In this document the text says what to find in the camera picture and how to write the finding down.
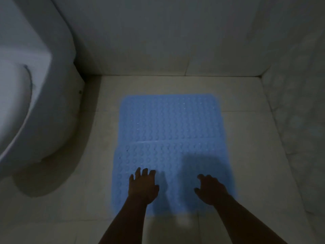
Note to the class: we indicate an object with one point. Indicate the person's right forearm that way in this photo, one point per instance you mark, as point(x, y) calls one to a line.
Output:
point(243, 223)

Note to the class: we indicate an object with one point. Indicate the blue bumpy bath mat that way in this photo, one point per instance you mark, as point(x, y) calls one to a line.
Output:
point(170, 129)

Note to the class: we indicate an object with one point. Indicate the person's left thumb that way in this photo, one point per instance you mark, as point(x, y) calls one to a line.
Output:
point(156, 190)

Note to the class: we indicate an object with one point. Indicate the person's left little finger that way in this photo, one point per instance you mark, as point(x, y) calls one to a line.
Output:
point(131, 178)

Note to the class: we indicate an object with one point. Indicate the person's left middle finger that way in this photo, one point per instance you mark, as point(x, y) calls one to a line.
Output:
point(145, 172)

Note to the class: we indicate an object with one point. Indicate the person's right thumb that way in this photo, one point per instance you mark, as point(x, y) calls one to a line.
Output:
point(197, 191)

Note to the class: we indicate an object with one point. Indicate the person's left forearm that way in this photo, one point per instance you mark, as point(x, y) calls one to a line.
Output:
point(127, 221)

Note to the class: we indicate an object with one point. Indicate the white toilet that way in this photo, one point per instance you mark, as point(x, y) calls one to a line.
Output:
point(38, 99)

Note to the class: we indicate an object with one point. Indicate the person's right hand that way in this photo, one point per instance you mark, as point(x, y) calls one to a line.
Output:
point(212, 191)

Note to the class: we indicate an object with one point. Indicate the person's left hand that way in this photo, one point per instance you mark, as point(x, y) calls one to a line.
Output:
point(142, 188)

